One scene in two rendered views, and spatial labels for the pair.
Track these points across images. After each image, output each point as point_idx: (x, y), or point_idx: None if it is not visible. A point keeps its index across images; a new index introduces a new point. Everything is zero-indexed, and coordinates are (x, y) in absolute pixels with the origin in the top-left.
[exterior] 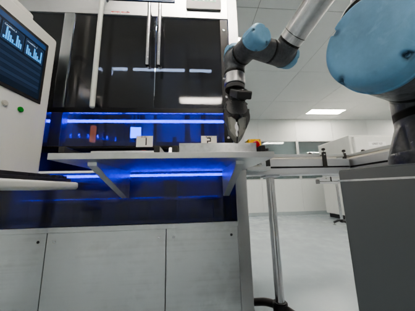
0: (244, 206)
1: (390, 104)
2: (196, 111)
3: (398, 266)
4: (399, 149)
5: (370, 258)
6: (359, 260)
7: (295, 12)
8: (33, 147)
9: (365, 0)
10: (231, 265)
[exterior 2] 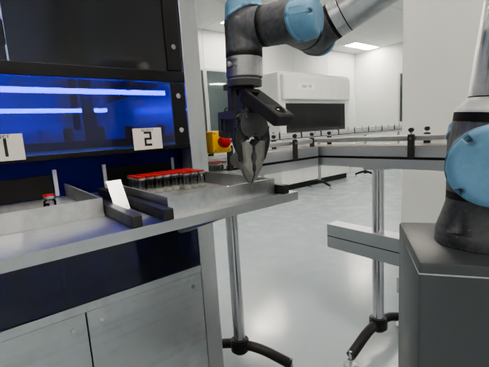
0: (209, 240)
1: None
2: (118, 76)
3: (455, 343)
4: (454, 229)
5: (435, 339)
6: (426, 341)
7: None
8: None
9: None
10: (195, 327)
